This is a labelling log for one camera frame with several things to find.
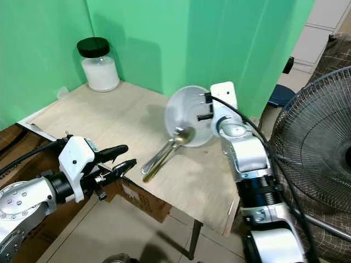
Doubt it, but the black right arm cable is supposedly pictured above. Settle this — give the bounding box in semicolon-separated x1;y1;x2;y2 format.
207;95;323;263

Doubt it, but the blue object on floor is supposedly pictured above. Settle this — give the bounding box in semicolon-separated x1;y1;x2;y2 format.
268;83;297;108

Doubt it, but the black wire-grille fan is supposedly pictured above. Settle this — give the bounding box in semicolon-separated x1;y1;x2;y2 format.
269;66;351;243

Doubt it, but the translucent white bowl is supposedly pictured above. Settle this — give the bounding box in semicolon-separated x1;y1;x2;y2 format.
165;85;220;147

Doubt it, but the glass jar with black lid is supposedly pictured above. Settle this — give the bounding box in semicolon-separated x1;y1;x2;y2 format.
77;37;121;93

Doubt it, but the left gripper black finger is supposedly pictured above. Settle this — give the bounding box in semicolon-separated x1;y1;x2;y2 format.
103;158;138;183
95;144;129;163

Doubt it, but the brass-coloured metal spoon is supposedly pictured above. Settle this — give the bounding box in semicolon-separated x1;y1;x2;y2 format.
142;127;196;183

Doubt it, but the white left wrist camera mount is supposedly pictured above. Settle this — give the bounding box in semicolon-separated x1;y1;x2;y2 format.
59;136;99;188

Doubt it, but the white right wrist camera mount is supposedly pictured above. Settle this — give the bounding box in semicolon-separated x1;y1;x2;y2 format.
210;82;239;124

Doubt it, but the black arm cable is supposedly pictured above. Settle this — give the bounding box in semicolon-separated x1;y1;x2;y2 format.
207;95;323;263
0;139;70;171

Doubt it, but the small brown cardboard box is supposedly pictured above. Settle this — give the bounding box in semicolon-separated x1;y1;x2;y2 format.
116;178;172;224

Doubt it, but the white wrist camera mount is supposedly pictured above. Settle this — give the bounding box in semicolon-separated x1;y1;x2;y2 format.
59;136;99;188
210;82;239;124

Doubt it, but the green backdrop screen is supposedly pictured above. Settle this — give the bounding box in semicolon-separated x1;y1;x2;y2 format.
0;0;316;131

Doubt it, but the large printed cardboard box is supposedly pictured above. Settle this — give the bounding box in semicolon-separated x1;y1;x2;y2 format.
0;124;58;190

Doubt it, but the black table leg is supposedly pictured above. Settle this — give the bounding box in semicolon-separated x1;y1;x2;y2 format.
188;219;203;260

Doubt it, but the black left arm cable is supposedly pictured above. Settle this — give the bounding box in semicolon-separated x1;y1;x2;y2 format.
0;139;70;171

